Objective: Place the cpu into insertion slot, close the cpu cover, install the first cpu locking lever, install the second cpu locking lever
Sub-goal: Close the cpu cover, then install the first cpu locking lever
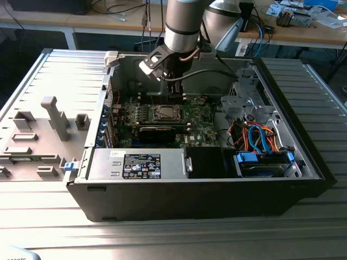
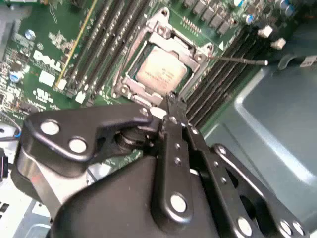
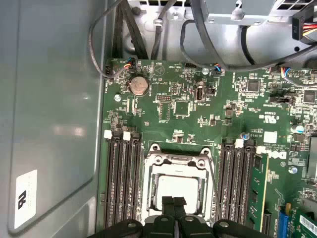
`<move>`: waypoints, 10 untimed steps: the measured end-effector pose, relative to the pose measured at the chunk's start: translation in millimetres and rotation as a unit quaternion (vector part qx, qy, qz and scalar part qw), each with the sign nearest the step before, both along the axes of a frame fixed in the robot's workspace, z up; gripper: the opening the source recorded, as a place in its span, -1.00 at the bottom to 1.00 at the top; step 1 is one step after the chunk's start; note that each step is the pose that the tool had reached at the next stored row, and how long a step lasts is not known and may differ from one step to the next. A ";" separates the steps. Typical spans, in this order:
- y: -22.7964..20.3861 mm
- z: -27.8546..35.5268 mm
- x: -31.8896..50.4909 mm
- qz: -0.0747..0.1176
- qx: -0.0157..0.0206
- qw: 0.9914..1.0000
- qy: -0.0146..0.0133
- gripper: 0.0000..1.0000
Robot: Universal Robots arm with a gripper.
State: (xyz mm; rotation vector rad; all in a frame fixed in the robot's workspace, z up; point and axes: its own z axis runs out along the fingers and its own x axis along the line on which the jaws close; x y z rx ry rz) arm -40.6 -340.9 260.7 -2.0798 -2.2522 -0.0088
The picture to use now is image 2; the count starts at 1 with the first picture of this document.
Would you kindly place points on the silver CPU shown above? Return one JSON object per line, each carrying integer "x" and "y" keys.
{"x": 162, "y": 70}

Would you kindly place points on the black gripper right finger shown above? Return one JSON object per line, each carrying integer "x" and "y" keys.
{"x": 218, "y": 171}

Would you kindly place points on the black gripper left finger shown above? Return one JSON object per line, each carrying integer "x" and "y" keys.
{"x": 62, "y": 134}

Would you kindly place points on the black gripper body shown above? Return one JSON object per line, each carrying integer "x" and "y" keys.
{"x": 111, "y": 210}

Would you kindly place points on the metal socket cover frame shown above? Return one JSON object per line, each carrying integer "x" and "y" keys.
{"x": 143, "y": 90}

